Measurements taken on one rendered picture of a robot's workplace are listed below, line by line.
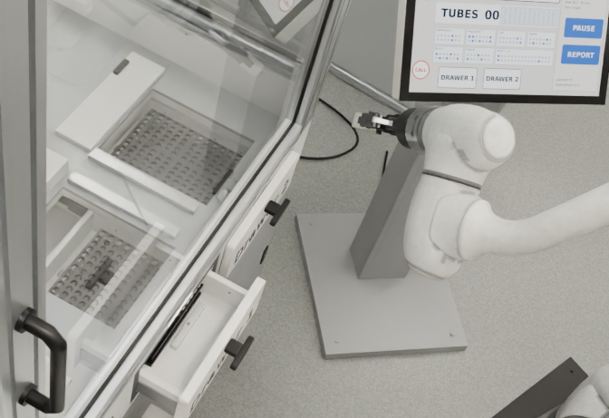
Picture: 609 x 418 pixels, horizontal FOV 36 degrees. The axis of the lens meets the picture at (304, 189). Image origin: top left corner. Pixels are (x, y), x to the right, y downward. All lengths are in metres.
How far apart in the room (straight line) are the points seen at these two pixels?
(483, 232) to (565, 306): 1.68
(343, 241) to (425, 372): 0.48
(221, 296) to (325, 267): 1.12
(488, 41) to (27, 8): 1.57
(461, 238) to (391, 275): 1.41
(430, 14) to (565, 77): 0.37
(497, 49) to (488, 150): 0.68
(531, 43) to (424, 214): 0.76
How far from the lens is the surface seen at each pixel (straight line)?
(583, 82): 2.25
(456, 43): 2.09
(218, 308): 1.78
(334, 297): 2.81
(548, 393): 1.98
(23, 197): 0.79
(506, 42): 2.14
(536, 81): 2.19
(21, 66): 0.68
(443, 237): 1.50
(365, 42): 3.33
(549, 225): 1.46
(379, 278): 2.89
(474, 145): 1.48
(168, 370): 1.70
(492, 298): 3.05
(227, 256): 1.77
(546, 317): 3.09
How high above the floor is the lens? 2.35
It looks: 50 degrees down
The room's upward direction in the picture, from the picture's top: 20 degrees clockwise
